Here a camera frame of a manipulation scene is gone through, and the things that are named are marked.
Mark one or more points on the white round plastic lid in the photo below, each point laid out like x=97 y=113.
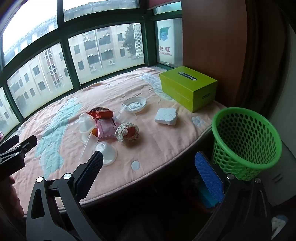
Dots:
x=138 y=109

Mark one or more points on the green window frame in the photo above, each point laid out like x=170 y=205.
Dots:
x=149 y=46

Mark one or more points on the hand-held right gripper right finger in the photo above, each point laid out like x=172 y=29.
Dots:
x=208 y=176

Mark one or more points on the small clear plastic cup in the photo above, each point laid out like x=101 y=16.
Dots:
x=120 y=113

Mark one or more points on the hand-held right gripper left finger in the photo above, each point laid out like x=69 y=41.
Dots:
x=92 y=171

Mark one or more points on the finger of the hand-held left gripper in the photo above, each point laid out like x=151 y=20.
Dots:
x=27 y=142
x=9 y=141

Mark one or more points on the white foam block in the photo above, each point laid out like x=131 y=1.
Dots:
x=166 y=115

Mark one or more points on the white blue cloth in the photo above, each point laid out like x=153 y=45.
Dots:
x=278 y=224

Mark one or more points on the orange snack wrapper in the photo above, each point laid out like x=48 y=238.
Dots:
x=104 y=114

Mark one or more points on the white window sticker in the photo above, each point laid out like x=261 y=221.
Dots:
x=166 y=32

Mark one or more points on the patterned wrapper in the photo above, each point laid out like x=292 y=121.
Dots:
x=122 y=132

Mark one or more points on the white appliance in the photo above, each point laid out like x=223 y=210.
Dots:
x=284 y=176

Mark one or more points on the brown wooden wardrobe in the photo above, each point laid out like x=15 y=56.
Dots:
x=208 y=34

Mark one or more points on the green cardboard box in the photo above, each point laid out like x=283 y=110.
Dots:
x=185 y=81

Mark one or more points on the orange fruit piece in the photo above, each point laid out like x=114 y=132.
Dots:
x=94 y=132

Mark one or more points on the green plastic mesh basket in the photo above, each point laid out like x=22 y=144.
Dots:
x=231 y=160

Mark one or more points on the pink packet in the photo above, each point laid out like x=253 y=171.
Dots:
x=105 y=128

